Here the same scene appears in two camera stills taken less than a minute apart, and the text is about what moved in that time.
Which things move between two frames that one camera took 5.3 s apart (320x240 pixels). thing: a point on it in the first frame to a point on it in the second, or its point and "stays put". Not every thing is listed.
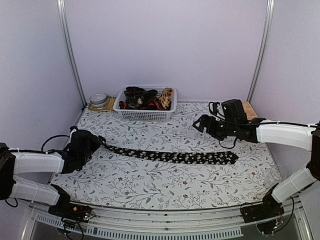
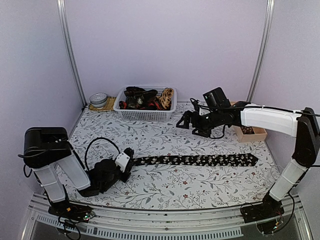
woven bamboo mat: (109, 105) stays put
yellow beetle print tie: (167, 94) stays put
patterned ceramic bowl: (98, 100) stays put
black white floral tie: (200, 157) to (237, 160)
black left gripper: (95, 142) to (128, 173)
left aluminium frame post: (61, 11) stays put
